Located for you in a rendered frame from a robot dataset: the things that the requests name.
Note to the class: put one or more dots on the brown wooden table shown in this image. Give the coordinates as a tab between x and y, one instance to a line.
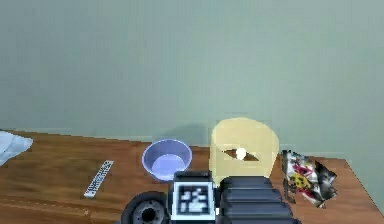
60	186

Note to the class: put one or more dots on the lavender bowl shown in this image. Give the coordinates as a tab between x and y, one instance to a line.
166	160

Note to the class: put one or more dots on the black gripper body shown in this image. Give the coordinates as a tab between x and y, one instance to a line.
146	210

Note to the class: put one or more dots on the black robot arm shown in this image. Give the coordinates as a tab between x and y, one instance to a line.
246	203

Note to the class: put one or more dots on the white remote control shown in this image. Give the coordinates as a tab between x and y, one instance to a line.
98	179

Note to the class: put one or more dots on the pale blue cloth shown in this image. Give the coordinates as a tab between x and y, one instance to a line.
11	145

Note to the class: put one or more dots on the crumpled printed paper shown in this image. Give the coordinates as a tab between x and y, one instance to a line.
306	180

